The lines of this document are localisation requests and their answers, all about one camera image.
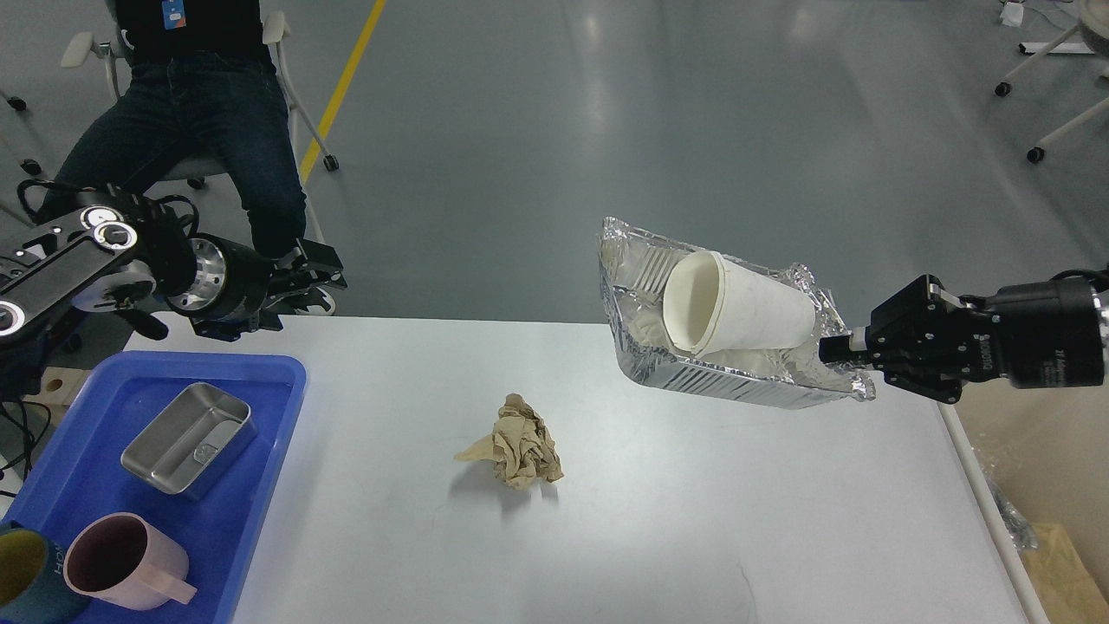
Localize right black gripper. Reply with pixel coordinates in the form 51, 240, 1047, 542
817, 274, 1106, 406

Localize white plastic bin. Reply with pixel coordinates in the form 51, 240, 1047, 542
956, 380, 1108, 623

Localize blue mug yellow inside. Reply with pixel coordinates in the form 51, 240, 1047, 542
1, 522, 90, 623

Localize steel rectangular container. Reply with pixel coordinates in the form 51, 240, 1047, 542
120, 382, 258, 501

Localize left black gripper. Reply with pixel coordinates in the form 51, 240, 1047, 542
166, 234, 347, 341

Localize brown paper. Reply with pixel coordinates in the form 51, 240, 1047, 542
454, 393, 564, 492

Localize aluminium foil tray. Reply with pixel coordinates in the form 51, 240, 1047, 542
598, 216, 877, 410

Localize person in black clothes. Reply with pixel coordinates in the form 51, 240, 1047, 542
39, 0, 308, 260

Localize blue plastic tray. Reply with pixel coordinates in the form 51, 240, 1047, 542
4, 351, 308, 623

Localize pink mug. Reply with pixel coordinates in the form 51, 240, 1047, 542
62, 512, 199, 611

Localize wooden block with hole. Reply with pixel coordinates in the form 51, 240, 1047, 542
23, 367, 91, 427

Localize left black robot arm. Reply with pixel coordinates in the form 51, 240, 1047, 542
1, 185, 347, 402

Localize white paper cup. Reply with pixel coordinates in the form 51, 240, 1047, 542
662, 250, 816, 358

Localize white wheeled furniture base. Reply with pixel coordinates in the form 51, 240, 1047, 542
995, 0, 1109, 166

